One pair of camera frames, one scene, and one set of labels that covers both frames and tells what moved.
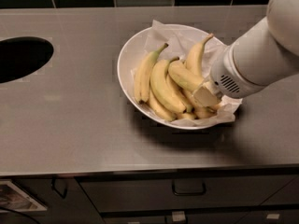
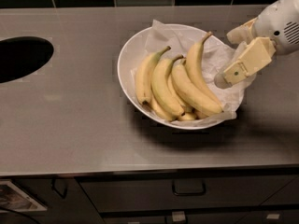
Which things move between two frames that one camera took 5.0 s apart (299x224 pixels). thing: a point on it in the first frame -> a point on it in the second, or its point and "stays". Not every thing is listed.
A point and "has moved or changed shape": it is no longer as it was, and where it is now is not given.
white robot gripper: [224, 75] -> [277, 22]
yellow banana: [178, 72] has moved or changed shape
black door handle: [52, 185] stays
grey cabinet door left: [64, 198] stays
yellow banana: [142, 75] stays
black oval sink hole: [19, 56] stays
